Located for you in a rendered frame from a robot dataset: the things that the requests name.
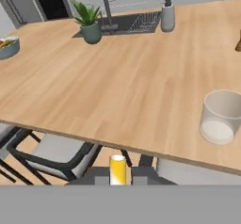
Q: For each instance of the grey stool with black frame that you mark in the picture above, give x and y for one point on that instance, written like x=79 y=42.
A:
x=59 y=152
x=194 y=174
x=6 y=146

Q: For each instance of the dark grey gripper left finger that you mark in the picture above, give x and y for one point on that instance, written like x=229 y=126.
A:
x=89 y=175

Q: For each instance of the dark grey sink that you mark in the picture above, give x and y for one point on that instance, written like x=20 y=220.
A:
x=138 y=23

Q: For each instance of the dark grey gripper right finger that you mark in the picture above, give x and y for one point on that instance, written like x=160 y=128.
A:
x=141 y=172

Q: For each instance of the blue-grey bowl with food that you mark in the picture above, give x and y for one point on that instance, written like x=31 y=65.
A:
x=8 y=47

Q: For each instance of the yellow straw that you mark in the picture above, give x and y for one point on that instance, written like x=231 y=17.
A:
x=118 y=169

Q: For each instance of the grey tall cupboard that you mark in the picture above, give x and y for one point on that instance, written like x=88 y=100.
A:
x=14 y=5

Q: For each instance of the green plant in grey-green pot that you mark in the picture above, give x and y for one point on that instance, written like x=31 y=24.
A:
x=89 y=24

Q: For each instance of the brown object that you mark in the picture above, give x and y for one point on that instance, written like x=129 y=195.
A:
x=238 y=44

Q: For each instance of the grey soap dispenser black pump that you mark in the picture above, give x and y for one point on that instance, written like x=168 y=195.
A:
x=167 y=16

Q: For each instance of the grey sink tap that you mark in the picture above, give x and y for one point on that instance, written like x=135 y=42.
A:
x=107 y=8

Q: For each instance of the clear glass cup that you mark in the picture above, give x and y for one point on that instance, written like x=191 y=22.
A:
x=219 y=121

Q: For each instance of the black built-in oven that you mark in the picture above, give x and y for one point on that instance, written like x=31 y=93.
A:
x=51 y=2

